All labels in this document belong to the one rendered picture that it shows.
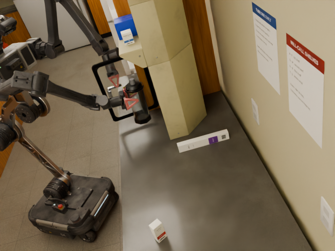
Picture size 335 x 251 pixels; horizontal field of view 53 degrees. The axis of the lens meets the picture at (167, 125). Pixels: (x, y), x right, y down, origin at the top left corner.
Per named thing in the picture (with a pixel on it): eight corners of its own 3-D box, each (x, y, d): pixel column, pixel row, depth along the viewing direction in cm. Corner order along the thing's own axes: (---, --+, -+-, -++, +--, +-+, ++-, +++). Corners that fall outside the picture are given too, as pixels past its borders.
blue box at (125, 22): (136, 29, 183) (131, 13, 177) (137, 35, 174) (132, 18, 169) (119, 34, 183) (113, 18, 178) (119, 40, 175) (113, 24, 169)
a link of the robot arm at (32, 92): (30, 71, 155) (27, 94, 153) (39, 70, 152) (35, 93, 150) (93, 94, 191) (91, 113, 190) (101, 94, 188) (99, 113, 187)
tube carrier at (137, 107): (150, 110, 200) (141, 79, 188) (152, 120, 191) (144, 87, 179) (132, 115, 200) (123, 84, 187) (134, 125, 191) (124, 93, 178)
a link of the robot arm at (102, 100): (91, 94, 189) (89, 109, 188) (86, 89, 178) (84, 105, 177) (112, 96, 189) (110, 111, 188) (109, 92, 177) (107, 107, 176)
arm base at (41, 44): (46, 54, 225) (38, 37, 218) (56, 53, 221) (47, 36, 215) (38, 60, 219) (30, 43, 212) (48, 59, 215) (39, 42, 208)
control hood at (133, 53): (142, 44, 191) (137, 27, 185) (147, 66, 164) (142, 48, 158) (123, 49, 191) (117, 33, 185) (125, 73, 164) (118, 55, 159)
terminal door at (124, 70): (159, 106, 213) (141, 49, 191) (113, 122, 211) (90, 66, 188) (159, 105, 214) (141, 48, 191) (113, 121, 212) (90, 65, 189)
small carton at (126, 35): (133, 39, 171) (129, 28, 167) (134, 43, 167) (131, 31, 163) (123, 42, 170) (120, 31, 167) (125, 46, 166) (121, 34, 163)
